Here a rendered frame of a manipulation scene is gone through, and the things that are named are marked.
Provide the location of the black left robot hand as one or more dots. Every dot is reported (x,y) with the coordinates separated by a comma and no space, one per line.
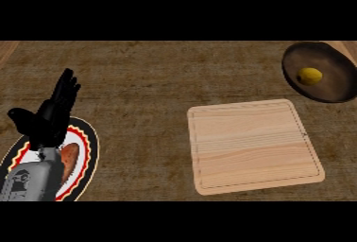
(52,118)

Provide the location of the pale wooden cutting board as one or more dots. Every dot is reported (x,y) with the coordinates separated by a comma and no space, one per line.
(253,145)

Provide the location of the yellow lemon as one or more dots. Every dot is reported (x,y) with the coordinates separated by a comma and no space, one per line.
(311,76)

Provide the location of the dark brown pan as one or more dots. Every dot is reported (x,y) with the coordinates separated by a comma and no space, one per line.
(325,85)

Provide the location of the black red white plate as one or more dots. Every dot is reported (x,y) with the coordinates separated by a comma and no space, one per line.
(89,157)

